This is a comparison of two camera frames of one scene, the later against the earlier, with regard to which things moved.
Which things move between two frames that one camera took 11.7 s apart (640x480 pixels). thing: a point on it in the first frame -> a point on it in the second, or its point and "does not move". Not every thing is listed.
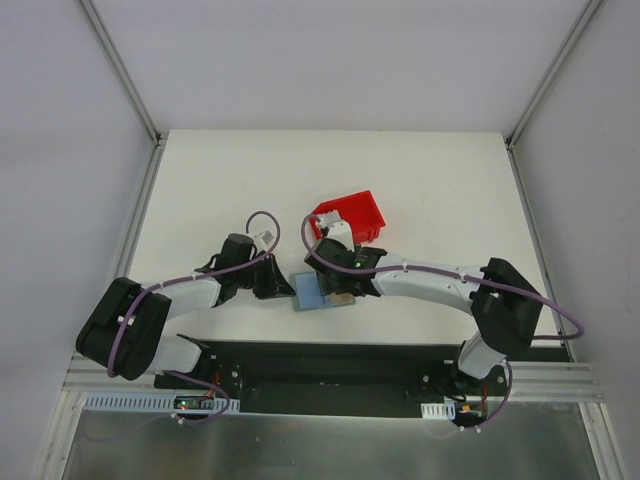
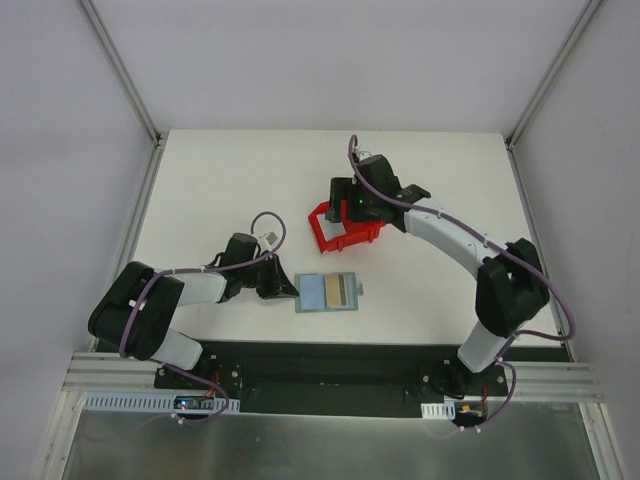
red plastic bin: [360, 211] does not move
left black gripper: [265, 279] does not move
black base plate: [338, 378] does not move
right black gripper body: [335, 282] -> [338, 198]
